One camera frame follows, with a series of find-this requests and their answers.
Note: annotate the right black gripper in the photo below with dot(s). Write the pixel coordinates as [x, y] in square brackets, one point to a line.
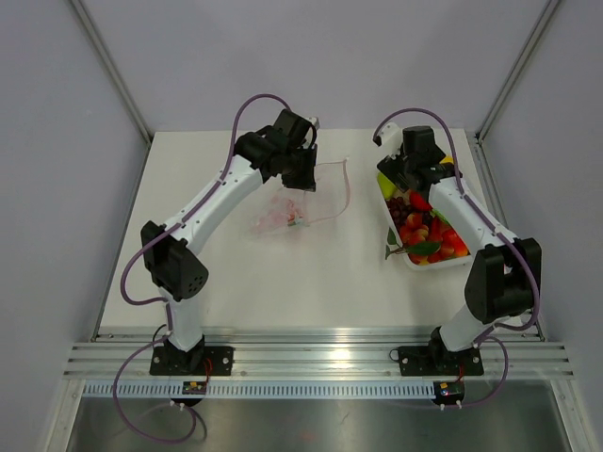
[392, 169]

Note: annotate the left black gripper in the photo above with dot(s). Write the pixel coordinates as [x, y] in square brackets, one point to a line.
[306, 181]

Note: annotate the clear pink zip top bag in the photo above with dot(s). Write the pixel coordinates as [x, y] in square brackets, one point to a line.
[330, 200]

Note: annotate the white plastic fruit basket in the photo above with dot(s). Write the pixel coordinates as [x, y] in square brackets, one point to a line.
[435, 224]

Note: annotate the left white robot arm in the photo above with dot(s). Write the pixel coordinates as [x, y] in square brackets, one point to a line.
[172, 249]

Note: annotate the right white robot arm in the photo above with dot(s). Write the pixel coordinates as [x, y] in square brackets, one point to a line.
[484, 237]

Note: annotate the yellow lemon top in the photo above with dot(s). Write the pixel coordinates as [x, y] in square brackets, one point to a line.
[447, 160]

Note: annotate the green pear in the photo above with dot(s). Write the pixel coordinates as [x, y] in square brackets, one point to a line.
[387, 188]

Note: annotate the dark grape bunch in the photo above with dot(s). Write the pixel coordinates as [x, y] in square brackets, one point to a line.
[399, 210]

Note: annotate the right small circuit board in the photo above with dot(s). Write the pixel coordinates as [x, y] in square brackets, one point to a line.
[449, 393]

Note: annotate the small circuit board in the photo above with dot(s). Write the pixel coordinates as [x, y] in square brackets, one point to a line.
[449, 393]
[194, 387]

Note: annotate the left small circuit board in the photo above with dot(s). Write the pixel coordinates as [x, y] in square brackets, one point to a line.
[194, 387]

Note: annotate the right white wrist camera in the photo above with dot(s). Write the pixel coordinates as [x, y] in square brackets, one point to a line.
[389, 139]

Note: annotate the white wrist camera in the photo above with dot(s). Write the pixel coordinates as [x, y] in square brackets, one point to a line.
[314, 121]
[389, 139]

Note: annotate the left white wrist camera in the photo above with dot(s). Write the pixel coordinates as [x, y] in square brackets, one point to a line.
[314, 121]

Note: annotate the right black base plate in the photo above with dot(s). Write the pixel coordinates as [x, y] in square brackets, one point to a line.
[422, 361]

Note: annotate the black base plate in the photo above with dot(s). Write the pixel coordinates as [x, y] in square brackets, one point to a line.
[215, 362]
[422, 361]

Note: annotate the right aluminium frame post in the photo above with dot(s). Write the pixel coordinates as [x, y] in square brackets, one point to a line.
[520, 64]

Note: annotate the aluminium frame post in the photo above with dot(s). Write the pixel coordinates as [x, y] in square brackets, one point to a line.
[520, 64]
[95, 37]

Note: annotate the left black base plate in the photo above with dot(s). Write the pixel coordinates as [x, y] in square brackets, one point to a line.
[215, 362]

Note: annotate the left aluminium frame post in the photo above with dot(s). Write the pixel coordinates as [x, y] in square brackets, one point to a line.
[95, 37]

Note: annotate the aluminium mounting rail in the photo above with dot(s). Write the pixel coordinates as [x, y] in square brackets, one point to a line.
[316, 354]

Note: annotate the white slotted cable duct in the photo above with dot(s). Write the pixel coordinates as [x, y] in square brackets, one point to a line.
[232, 389]

